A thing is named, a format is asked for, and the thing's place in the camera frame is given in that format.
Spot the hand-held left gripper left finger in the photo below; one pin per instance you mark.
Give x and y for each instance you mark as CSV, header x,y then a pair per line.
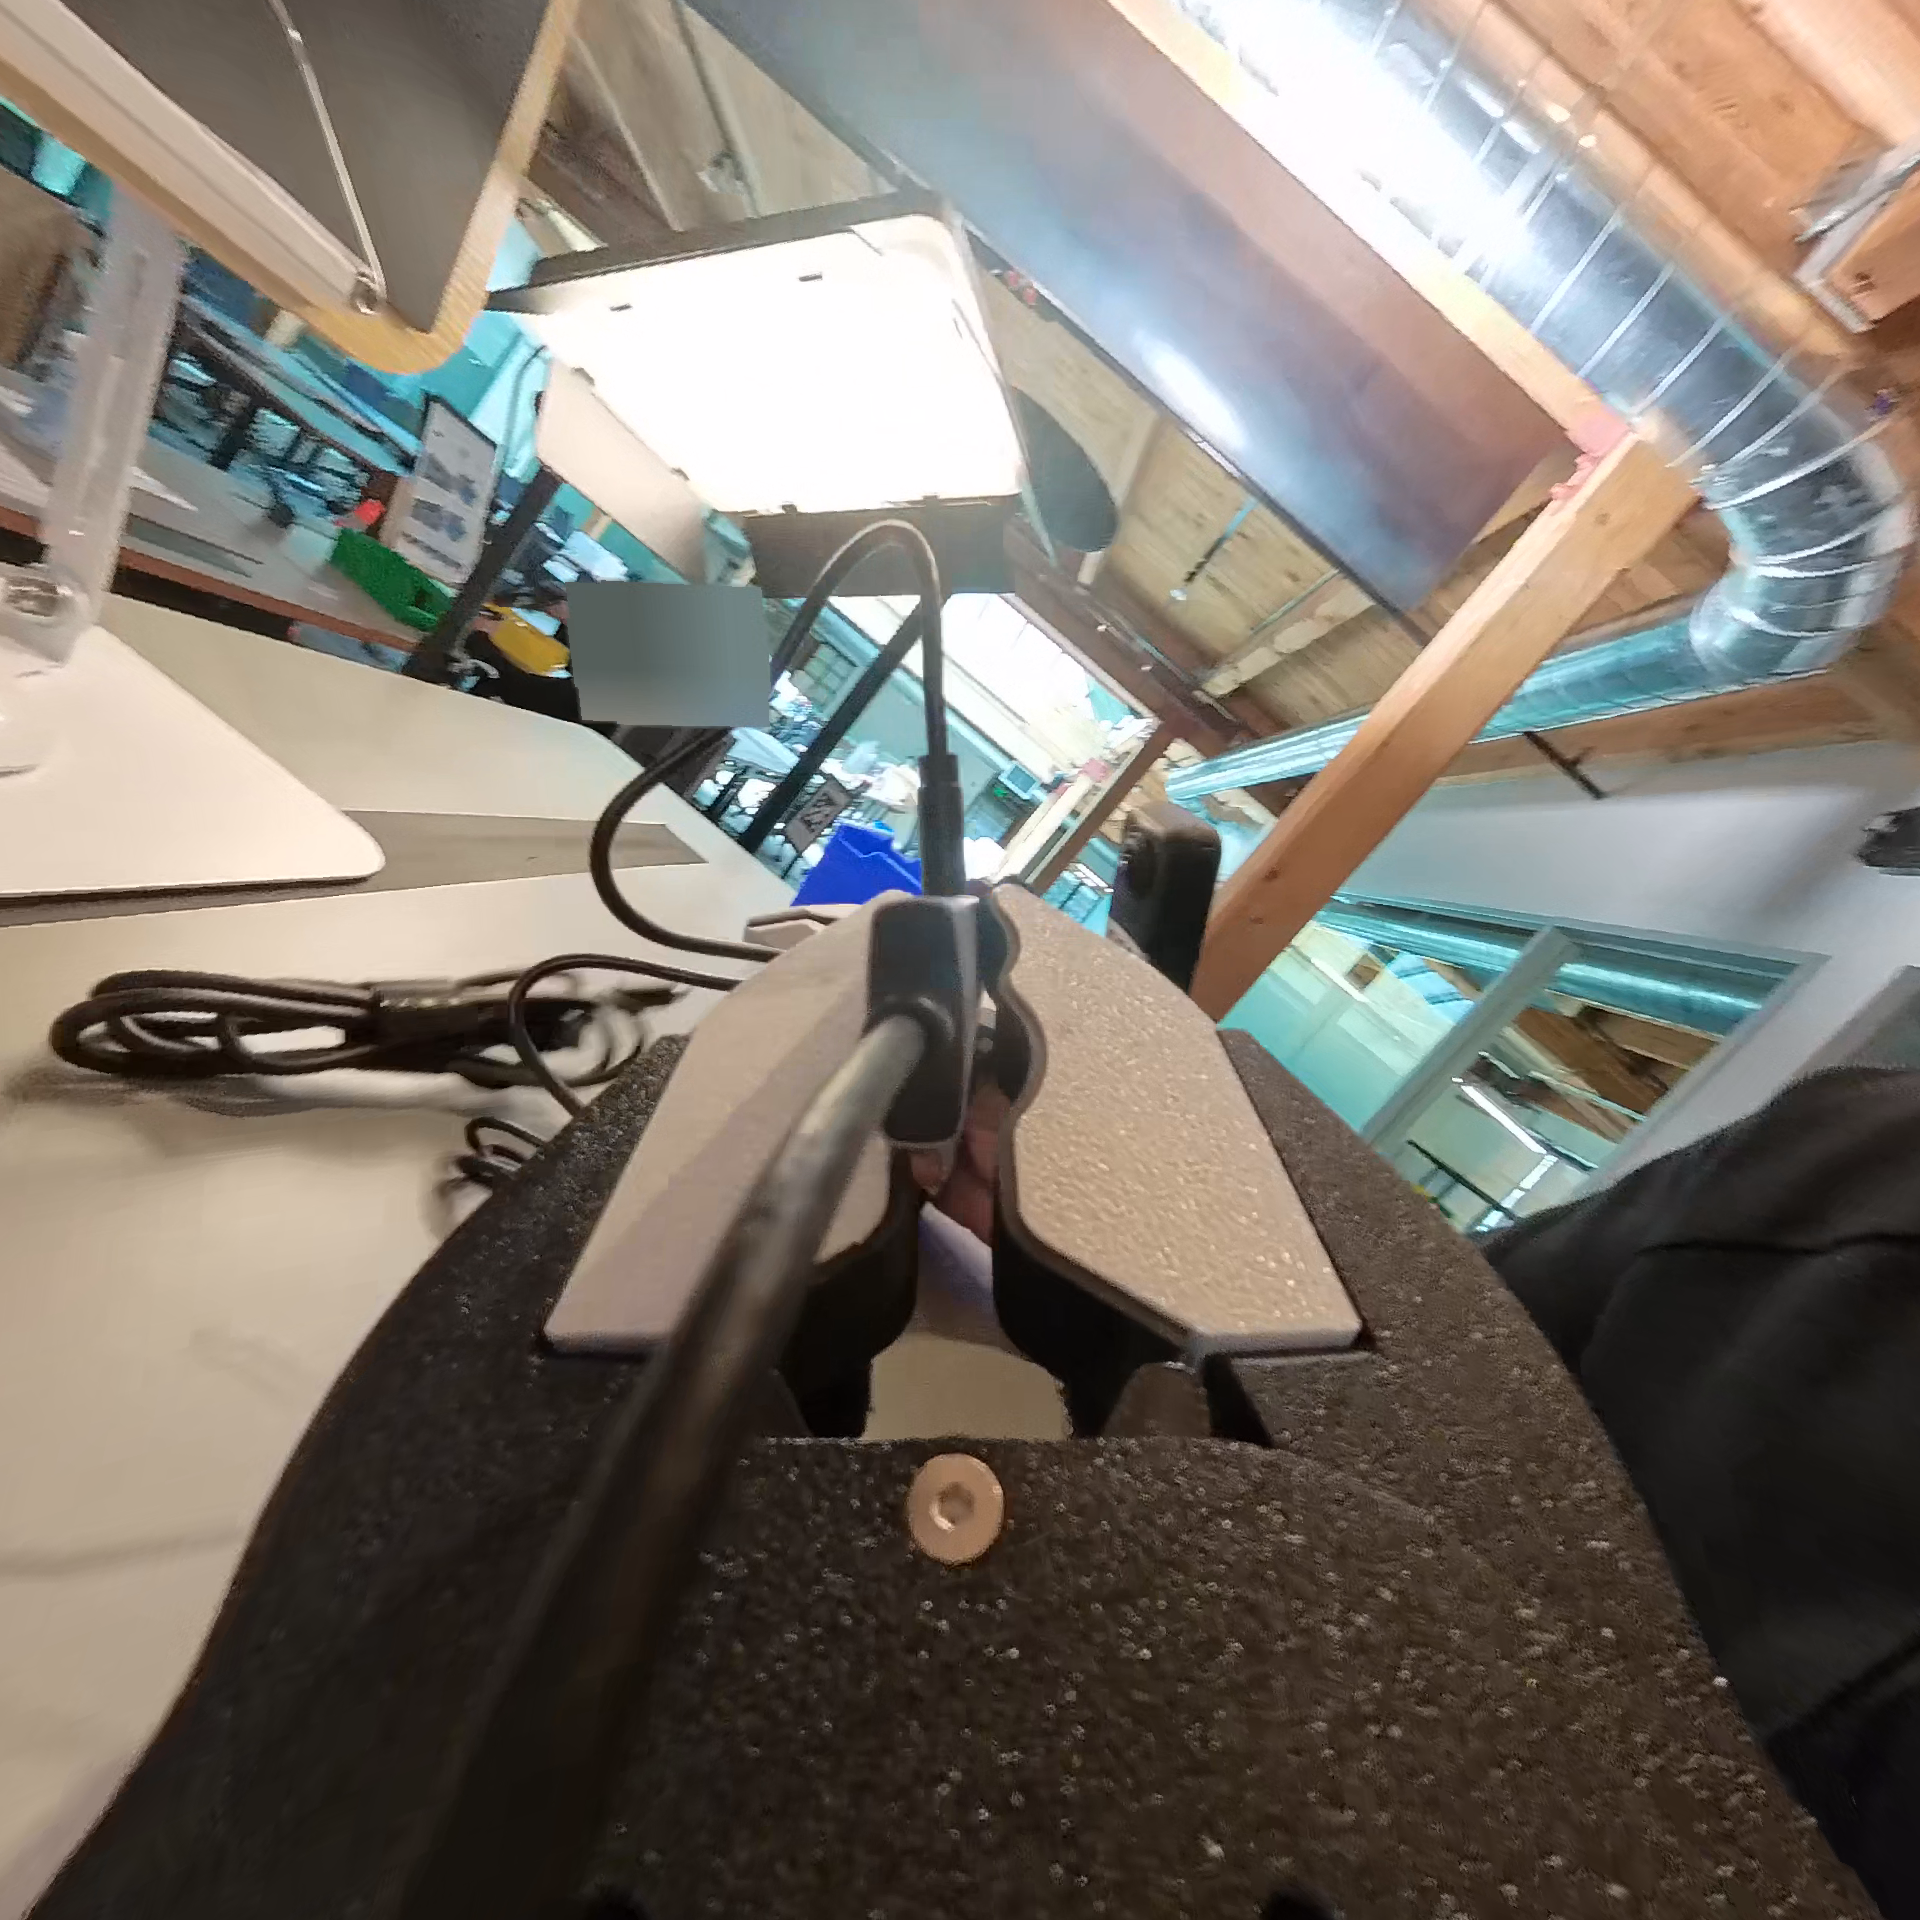
x,y
676,1184

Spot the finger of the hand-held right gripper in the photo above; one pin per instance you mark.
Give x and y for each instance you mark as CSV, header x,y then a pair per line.
x,y
796,924

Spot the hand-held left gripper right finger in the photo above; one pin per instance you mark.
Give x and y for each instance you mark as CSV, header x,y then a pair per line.
x,y
1172,1184

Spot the blue plastic bin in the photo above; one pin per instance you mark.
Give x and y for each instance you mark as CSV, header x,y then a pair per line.
x,y
863,870

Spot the person's right hand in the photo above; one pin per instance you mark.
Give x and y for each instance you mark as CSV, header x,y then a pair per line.
x,y
974,1172

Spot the yellow plastic container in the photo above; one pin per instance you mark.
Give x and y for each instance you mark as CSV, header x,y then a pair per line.
x,y
530,647

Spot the black light stand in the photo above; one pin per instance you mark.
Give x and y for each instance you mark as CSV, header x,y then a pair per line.
x,y
489,586

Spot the studio light panel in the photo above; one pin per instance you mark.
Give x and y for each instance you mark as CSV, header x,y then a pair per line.
x,y
780,390

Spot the green plastic bin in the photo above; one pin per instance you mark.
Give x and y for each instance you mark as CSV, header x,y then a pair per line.
x,y
387,579

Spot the printed roll-up banner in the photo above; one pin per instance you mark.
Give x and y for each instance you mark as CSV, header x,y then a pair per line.
x,y
442,494

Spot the black board with wooden edge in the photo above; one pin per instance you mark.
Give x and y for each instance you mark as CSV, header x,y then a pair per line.
x,y
375,119

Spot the wooden post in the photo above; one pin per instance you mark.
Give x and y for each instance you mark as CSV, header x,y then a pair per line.
x,y
1441,704

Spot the metal air duct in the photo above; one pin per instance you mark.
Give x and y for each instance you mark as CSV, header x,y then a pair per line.
x,y
1501,699
1725,405

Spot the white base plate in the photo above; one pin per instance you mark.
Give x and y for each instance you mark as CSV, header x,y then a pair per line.
x,y
181,781

